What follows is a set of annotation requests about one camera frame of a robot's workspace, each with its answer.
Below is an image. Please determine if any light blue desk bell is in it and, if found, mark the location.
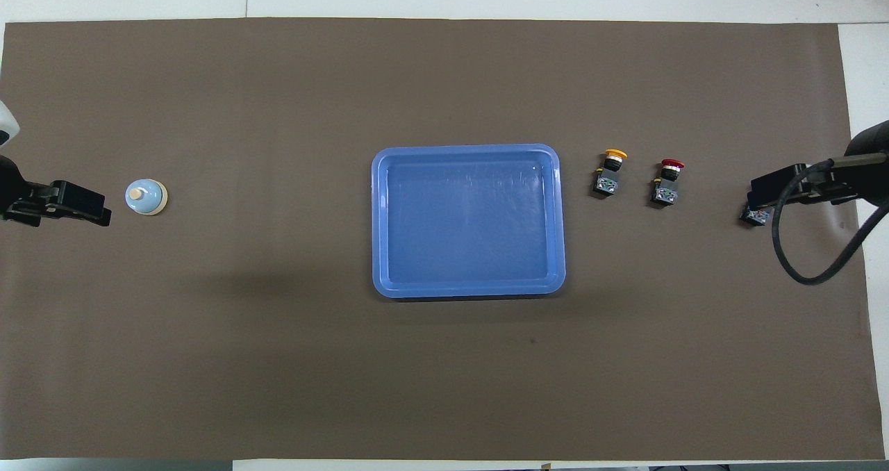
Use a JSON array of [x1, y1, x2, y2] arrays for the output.
[[125, 179, 168, 217]]

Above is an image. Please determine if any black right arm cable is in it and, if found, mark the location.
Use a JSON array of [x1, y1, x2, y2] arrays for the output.
[[772, 153, 889, 286]]

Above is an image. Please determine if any red push button switch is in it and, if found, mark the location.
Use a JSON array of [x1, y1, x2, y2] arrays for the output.
[[651, 158, 686, 208]]

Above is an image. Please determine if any brown paper table mat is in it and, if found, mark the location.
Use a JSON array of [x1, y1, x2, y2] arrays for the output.
[[0, 17, 886, 461]]

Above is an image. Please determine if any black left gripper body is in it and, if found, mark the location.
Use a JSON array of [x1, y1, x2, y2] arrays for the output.
[[0, 155, 58, 213]]

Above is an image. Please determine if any blue plastic tray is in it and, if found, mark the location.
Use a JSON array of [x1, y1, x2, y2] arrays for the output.
[[371, 143, 567, 299]]

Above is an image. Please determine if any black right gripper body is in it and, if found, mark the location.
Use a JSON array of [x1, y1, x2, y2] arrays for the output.
[[809, 120, 889, 208]]

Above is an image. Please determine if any yellow push button switch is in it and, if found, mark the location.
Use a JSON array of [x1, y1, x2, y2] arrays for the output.
[[592, 149, 629, 199]]

